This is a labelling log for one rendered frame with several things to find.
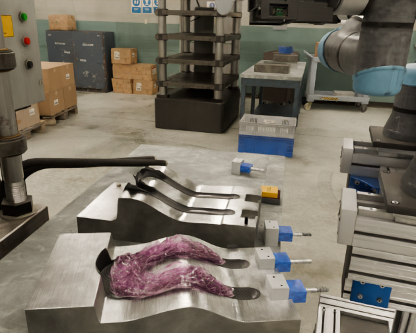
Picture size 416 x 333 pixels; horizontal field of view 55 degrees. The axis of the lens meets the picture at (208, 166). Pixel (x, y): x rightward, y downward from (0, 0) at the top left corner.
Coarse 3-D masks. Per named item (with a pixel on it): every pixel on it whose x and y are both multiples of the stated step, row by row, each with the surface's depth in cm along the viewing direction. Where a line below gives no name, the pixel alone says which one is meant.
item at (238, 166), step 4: (236, 160) 163; (240, 160) 163; (232, 164) 162; (236, 164) 161; (240, 164) 161; (244, 164) 163; (248, 164) 163; (252, 164) 163; (232, 168) 163; (236, 168) 162; (240, 168) 162; (244, 168) 161; (248, 168) 160; (252, 168) 161; (256, 168) 161; (260, 168) 160; (232, 172) 163; (236, 172) 162; (240, 172) 163; (248, 172) 161
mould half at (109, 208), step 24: (168, 168) 130; (120, 192) 129; (144, 192) 112; (168, 192) 117; (216, 192) 124; (240, 192) 124; (96, 216) 113; (120, 216) 110; (144, 216) 108; (168, 216) 107; (192, 216) 109; (216, 216) 109; (144, 240) 111; (216, 240) 107; (240, 240) 105
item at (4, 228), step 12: (36, 204) 136; (36, 216) 130; (48, 216) 137; (0, 228) 120; (12, 228) 121; (24, 228) 125; (36, 228) 131; (0, 240) 114; (12, 240) 119; (0, 252) 114
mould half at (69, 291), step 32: (64, 256) 85; (96, 256) 85; (224, 256) 96; (64, 288) 75; (96, 288) 75; (256, 288) 85; (32, 320) 70; (64, 320) 71; (96, 320) 72; (128, 320) 73; (160, 320) 73; (192, 320) 74; (224, 320) 75; (256, 320) 76; (288, 320) 77
